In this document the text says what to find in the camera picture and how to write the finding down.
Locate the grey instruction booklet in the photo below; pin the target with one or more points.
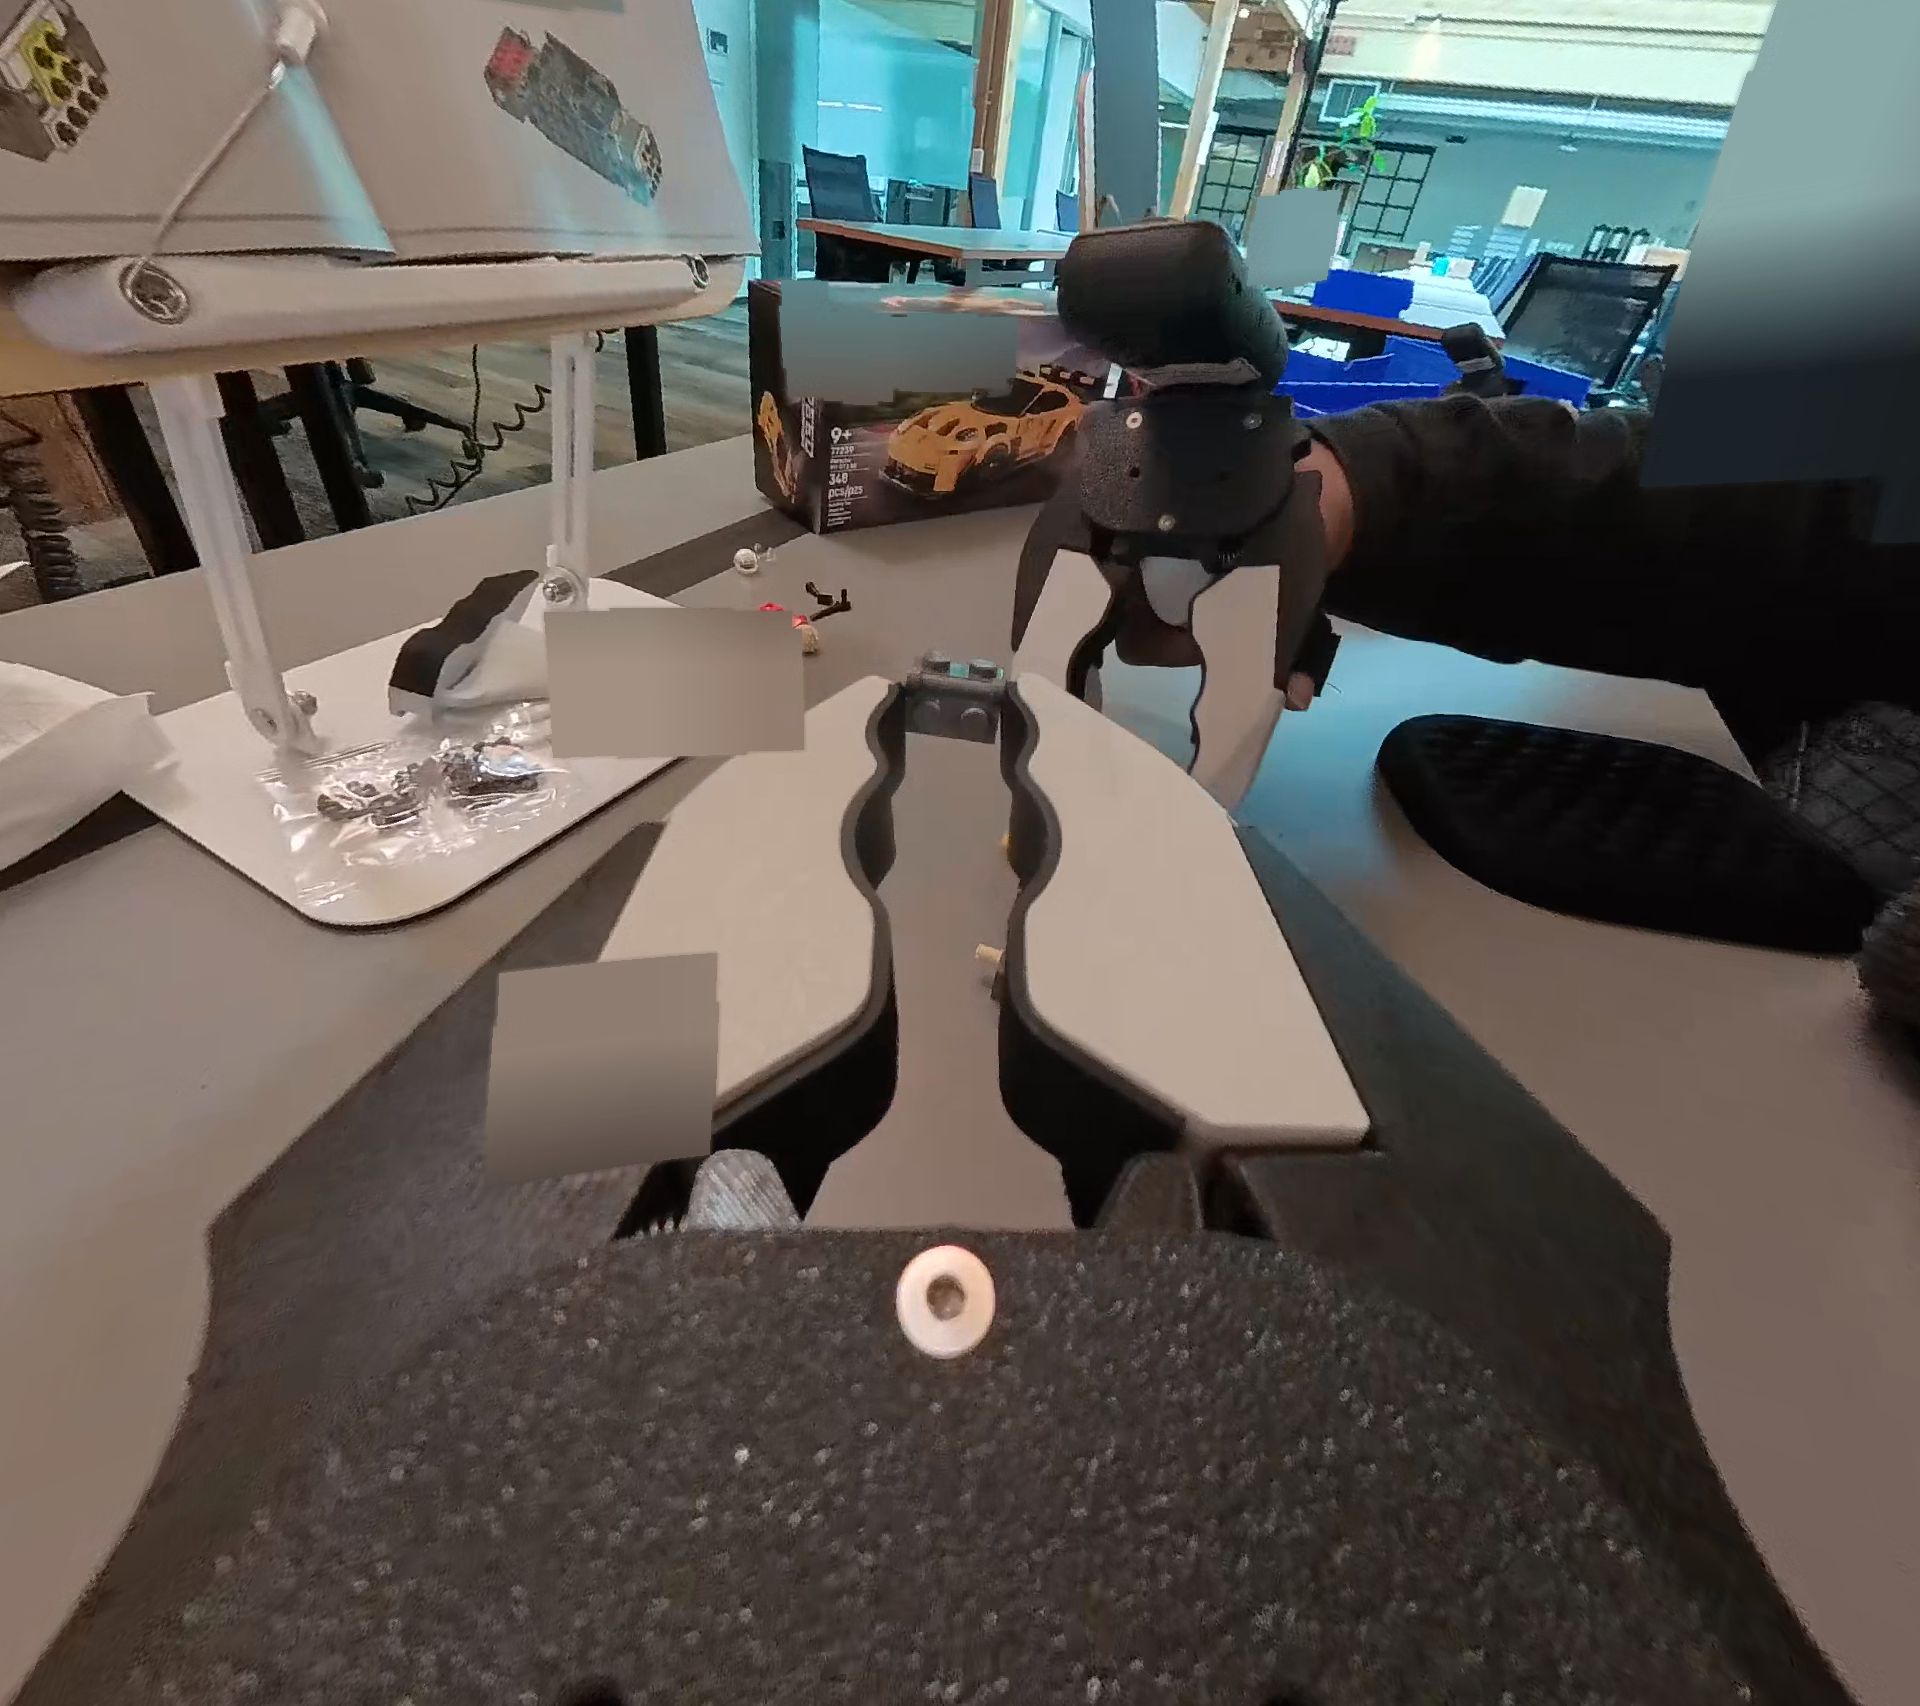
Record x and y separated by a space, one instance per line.
450 86

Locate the small grey toy brick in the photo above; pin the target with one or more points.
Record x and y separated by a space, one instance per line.
953 700

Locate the person's dark fleece jacket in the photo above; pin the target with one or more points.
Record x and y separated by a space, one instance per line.
1853 838

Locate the white document stand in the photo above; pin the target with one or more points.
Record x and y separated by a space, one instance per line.
390 898

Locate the person's right hand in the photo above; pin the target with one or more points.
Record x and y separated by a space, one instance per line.
1327 536

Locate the wooden office table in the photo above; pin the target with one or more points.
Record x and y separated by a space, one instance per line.
930 239

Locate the black mesh pad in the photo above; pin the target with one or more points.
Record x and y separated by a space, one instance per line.
1619 838

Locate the person's right forearm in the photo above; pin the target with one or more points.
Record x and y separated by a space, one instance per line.
1501 536

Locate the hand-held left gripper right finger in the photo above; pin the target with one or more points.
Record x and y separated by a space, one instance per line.
1186 970

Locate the grey desk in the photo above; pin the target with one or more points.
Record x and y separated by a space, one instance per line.
1501 1062

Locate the green potted plant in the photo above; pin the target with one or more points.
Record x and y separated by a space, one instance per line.
1344 146

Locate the black office chairs row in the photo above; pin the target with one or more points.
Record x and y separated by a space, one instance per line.
839 185

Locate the black mesh office chair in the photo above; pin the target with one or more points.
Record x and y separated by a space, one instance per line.
1584 318

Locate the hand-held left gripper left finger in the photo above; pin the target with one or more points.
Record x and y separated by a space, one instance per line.
782 866

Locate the white paper bag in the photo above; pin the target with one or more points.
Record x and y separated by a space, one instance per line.
68 761

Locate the small black toy pieces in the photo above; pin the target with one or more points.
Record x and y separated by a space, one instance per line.
828 601

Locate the dark leaning board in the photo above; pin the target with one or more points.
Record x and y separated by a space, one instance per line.
1123 28

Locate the clear bag of dark pieces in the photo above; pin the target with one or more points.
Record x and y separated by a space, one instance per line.
421 783

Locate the black and white pouch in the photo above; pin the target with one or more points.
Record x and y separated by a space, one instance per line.
450 649

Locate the blue plastic bin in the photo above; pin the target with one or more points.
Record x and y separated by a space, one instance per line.
1484 372
1333 380
1373 291

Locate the black toy car box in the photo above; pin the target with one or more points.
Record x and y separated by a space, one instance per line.
930 448

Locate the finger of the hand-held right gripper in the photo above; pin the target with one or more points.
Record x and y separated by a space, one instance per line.
1244 702
1051 611

